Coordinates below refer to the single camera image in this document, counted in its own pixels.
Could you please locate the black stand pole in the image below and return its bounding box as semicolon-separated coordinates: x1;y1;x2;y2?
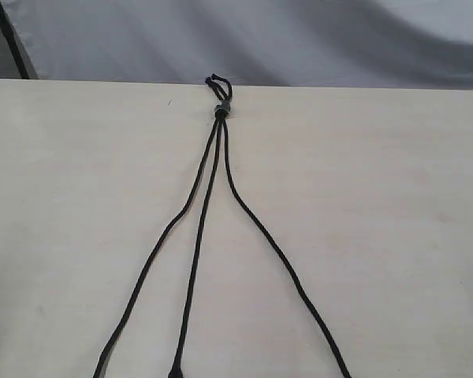
0;2;31;80

